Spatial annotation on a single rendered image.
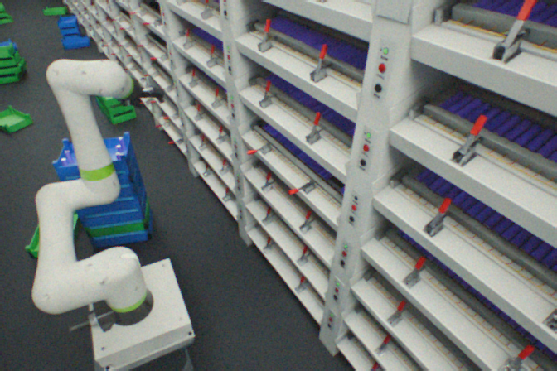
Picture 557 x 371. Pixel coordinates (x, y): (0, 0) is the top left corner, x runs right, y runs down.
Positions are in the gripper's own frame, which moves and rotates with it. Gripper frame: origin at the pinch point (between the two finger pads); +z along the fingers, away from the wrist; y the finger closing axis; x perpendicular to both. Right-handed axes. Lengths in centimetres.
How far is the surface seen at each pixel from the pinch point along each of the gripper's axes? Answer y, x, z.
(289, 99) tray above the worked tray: 53, -18, -24
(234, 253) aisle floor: 11, -76, 40
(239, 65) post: 39.5, -0.3, -15.0
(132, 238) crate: -41, -56, 42
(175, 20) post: 12, 44, 32
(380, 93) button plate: 69, -30, -69
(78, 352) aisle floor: -54, -93, -3
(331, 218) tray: 57, -59, -35
